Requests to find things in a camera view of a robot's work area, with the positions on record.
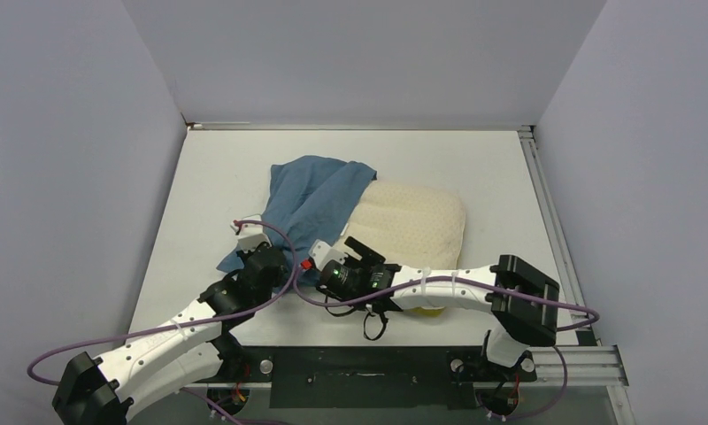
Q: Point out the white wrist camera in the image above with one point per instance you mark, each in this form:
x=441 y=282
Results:
x=321 y=253
x=249 y=233

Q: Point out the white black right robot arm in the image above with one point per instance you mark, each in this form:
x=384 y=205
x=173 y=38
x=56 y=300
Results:
x=523 y=300

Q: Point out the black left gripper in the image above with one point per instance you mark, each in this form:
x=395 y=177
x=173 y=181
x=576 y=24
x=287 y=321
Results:
x=242 y=255

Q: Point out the aluminium frame rail right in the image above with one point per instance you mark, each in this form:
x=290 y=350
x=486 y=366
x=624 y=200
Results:
x=561 y=254

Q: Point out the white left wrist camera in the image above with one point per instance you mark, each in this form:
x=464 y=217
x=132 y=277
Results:
x=249 y=233

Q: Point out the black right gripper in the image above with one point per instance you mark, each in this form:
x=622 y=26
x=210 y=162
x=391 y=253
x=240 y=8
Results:
x=370 y=258

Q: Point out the blue pillowcase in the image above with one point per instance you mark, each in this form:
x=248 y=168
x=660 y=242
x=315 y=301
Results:
x=312 y=198

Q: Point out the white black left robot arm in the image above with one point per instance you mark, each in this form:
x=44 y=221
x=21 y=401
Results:
x=113 y=387

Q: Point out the yellow white pillow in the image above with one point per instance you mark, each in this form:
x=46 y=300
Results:
x=408 y=225

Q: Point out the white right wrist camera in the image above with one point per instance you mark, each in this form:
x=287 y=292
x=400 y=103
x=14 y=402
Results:
x=321 y=253

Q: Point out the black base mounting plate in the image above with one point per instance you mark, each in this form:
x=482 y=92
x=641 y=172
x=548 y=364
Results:
x=369 y=376

